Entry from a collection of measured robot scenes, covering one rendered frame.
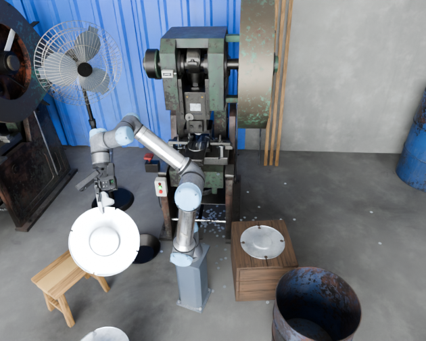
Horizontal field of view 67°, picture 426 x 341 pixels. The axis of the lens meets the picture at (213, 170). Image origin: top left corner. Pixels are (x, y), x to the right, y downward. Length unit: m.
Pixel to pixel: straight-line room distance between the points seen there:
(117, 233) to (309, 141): 2.79
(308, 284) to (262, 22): 1.47
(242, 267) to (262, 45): 1.27
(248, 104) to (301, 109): 1.80
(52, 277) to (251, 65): 1.70
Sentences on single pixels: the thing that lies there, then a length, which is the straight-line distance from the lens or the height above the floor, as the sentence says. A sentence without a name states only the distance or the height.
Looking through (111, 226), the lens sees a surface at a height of 1.00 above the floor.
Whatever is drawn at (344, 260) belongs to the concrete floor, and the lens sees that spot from 2.68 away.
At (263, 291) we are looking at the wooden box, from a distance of 2.25.
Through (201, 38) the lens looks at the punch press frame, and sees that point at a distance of 2.09.
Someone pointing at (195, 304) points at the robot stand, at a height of 0.07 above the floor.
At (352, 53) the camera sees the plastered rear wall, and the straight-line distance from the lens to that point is 3.50.
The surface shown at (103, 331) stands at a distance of 1.95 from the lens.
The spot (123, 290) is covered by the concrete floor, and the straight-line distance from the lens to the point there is 2.46.
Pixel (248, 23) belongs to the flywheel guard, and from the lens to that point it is 1.83.
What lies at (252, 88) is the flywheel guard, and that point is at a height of 1.32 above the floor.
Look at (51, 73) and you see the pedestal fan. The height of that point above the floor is 1.29.
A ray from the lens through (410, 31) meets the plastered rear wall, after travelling 3.63.
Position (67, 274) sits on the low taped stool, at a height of 0.33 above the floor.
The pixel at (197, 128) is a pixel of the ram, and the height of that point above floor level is 0.92.
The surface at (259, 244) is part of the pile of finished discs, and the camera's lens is 2.15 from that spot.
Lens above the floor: 1.94
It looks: 35 degrees down
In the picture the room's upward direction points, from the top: 2 degrees counter-clockwise
